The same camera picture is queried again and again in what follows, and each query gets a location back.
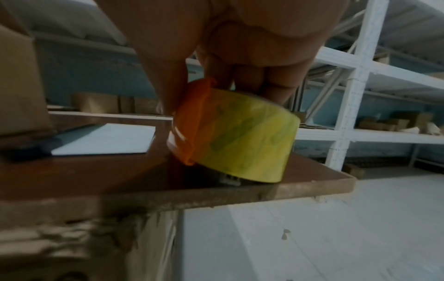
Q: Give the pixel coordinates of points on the flat cardboard stack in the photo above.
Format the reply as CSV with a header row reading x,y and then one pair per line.
x,y
317,126

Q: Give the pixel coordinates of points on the white paper sheet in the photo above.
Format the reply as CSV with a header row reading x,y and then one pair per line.
x,y
111,140

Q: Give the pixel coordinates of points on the squat cardboard box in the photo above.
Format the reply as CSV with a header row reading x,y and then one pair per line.
x,y
412,120

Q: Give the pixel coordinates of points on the orange tape dispenser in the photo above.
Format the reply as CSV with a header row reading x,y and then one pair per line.
x,y
242,137

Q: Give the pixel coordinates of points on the white metal shelf unit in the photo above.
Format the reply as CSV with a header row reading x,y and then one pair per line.
x,y
399,76
104,115

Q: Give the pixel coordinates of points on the person's right hand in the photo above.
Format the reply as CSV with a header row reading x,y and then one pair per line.
x,y
242,35

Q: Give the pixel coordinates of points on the plain brown cardboard box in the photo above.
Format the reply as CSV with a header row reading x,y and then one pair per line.
x,y
300,116
138,105

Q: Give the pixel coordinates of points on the medium cardboard box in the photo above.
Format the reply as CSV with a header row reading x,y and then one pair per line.
x,y
95,103

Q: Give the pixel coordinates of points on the green utility knife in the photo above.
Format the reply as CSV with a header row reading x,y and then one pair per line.
x,y
27,149

